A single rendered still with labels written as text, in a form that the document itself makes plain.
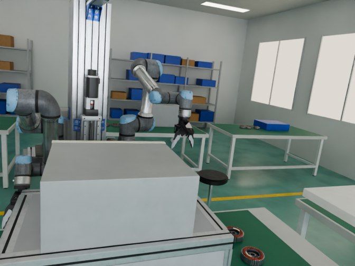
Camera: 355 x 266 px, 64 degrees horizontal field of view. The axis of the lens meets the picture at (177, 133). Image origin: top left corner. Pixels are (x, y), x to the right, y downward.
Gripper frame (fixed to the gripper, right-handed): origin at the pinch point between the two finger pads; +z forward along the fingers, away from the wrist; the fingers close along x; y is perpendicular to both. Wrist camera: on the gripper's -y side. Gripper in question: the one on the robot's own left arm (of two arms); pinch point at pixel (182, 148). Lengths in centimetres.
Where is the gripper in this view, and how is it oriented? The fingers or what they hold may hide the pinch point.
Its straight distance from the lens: 174.8
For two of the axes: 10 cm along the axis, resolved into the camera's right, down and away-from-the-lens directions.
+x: -8.9, 0.1, -4.6
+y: -4.5, -2.3, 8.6
